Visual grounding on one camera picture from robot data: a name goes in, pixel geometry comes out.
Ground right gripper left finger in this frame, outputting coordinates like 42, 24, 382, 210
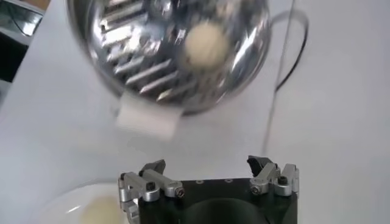
118, 159, 186, 203

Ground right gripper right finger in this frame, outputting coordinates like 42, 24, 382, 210
246, 155, 300, 197

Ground white steamed baozi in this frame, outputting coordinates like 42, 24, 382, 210
182, 21, 231, 72

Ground round white plate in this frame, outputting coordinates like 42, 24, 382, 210
30, 179, 135, 224

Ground dark grey robot torso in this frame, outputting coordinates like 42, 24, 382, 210
0, 0, 46, 83

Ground black cooker power cord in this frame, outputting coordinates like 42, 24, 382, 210
271, 10, 310, 92

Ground steel steamer basket white handles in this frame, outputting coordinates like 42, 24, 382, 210
66, 0, 272, 141

